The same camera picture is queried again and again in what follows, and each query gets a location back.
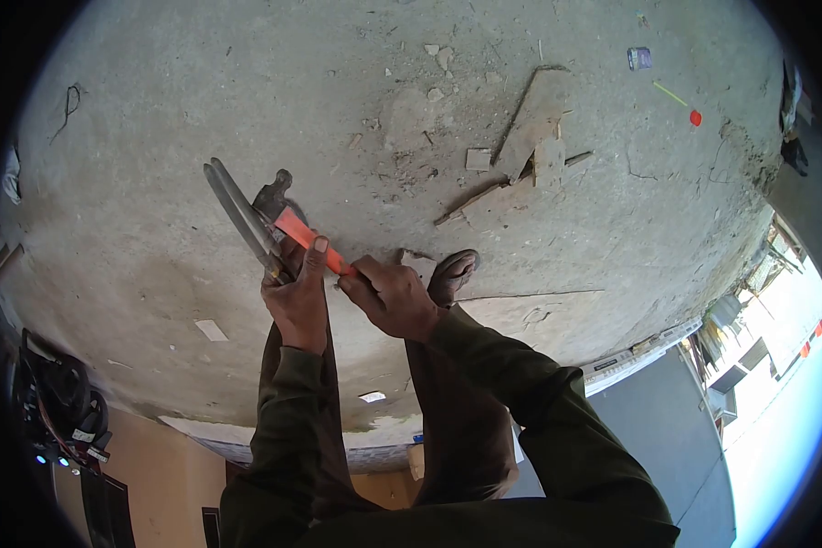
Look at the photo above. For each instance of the person's left hand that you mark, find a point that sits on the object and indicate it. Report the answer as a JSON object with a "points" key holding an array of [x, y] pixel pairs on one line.
{"points": [[298, 305]]}

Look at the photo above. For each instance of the person's right hand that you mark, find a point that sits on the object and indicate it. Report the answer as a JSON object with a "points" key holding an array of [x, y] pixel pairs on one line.
{"points": [[394, 301]]}

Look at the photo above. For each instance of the person's left thumb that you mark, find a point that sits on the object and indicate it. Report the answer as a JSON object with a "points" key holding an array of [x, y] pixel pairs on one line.
{"points": [[317, 257]]}

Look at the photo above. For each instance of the person's left fingers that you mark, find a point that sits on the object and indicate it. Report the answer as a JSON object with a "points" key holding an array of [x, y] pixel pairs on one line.
{"points": [[274, 277]]}

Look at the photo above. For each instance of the person's right fingers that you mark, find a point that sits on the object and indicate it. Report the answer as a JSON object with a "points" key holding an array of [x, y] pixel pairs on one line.
{"points": [[359, 277]]}

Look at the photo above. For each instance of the grey metal rod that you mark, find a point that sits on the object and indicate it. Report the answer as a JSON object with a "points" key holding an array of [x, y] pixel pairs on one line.
{"points": [[236, 212], [243, 198]]}

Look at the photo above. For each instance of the white paper scrap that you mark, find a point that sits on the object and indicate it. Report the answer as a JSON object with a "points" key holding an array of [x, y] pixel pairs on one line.
{"points": [[211, 330]]}

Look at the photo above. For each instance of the small white flat scrap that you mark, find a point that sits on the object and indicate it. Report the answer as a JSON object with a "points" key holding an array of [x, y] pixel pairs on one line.
{"points": [[372, 396]]}

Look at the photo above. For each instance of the thin wooden strip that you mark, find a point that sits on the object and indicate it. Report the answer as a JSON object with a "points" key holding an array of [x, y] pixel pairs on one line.
{"points": [[469, 203]]}

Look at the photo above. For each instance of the small square wood piece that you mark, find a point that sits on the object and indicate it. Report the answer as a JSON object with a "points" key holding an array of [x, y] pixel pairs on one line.
{"points": [[478, 159]]}

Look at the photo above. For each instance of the large dusty wooden plank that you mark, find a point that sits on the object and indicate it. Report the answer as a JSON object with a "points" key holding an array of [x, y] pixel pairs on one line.
{"points": [[531, 123]]}

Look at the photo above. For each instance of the black motorcycle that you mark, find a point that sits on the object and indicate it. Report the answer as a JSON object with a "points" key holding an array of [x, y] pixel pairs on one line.
{"points": [[61, 404]]}

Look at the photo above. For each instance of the person's body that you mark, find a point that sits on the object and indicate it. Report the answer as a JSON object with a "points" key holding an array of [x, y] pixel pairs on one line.
{"points": [[493, 520]]}

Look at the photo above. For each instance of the white cloth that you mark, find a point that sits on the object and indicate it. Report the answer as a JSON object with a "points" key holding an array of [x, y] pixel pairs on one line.
{"points": [[12, 177]]}

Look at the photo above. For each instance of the small purple packet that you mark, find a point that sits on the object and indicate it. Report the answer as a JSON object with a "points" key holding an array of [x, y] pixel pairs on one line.
{"points": [[639, 58]]}

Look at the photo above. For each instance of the yellow green stick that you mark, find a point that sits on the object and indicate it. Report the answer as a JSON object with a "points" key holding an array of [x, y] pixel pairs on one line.
{"points": [[670, 94]]}

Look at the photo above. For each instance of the red round cap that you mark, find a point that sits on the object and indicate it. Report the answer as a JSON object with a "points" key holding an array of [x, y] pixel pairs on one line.
{"points": [[695, 118]]}

